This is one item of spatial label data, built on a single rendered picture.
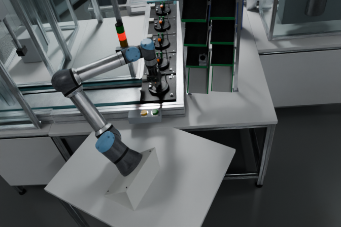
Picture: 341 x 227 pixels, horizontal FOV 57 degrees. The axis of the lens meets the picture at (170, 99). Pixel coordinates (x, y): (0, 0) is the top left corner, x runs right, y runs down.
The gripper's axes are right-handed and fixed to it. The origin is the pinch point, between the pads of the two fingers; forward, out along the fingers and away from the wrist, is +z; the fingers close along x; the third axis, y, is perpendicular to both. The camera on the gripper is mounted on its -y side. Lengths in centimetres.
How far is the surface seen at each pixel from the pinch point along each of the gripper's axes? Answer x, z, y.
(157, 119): -0.2, 13.8, 17.4
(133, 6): -29, 13, -125
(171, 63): 8.3, 9.9, -32.9
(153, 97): -3.1, 10.0, 1.0
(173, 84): 10.0, 10.0, -9.9
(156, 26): -4, 8, -80
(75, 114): -55, 12, 10
